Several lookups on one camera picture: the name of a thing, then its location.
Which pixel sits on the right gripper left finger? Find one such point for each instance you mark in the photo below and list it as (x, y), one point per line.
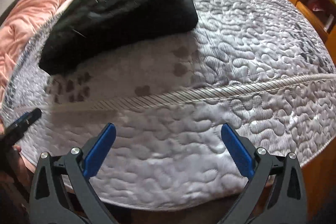
(49, 201)

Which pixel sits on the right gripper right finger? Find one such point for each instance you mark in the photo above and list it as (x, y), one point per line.
(286, 201)

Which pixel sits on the black pants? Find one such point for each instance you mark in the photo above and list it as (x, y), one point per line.
(87, 28)

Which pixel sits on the person's left hand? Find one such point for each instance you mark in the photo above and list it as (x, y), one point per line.
(13, 167)

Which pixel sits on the pink blanket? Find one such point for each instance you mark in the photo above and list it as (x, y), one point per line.
(24, 20)

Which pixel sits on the grey quilted mattress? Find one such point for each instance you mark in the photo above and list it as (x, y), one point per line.
(258, 65)

